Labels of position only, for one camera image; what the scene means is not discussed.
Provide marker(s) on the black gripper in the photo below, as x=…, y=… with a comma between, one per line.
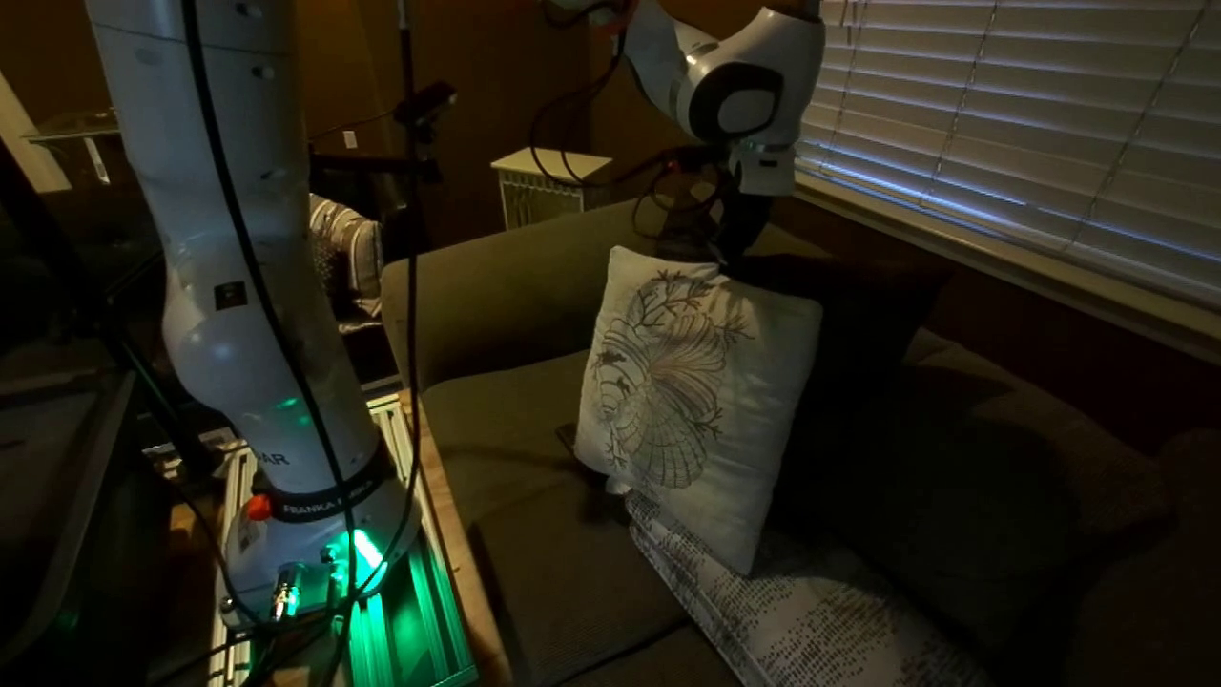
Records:
x=734, y=224

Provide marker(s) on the white shell print pillow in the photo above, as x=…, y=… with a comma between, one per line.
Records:
x=693, y=395

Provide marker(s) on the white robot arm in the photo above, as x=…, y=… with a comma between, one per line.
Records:
x=240, y=318

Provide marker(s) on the green lit robot base stand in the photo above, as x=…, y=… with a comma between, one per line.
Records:
x=407, y=634

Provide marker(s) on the small white side table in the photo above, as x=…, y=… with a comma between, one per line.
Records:
x=550, y=185

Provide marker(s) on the olive brown sofa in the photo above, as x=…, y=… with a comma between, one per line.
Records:
x=496, y=290

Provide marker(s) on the white window sill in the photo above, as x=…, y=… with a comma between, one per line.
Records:
x=1016, y=262

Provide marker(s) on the white window blinds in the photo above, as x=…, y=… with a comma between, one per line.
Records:
x=1016, y=117

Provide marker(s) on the white rolled cloth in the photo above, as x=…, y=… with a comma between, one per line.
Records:
x=347, y=242

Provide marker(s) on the flat grey patterned pillow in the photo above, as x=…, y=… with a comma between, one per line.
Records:
x=814, y=625

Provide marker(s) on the large olive sofa back cushion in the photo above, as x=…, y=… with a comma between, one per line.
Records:
x=1030, y=509

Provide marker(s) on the red stop button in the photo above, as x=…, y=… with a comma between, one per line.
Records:
x=260, y=507

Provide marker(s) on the black camera on stand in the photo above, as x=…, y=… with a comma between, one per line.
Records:
x=425, y=109

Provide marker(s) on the wall shelf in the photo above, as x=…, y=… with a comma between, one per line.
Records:
x=76, y=128

